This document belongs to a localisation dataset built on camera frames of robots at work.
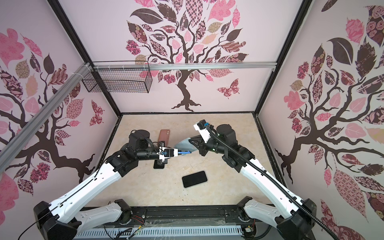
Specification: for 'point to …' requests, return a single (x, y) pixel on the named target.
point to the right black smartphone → (194, 179)
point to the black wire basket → (119, 76)
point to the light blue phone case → (185, 145)
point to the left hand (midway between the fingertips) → (179, 151)
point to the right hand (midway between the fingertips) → (192, 137)
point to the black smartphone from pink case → (156, 166)
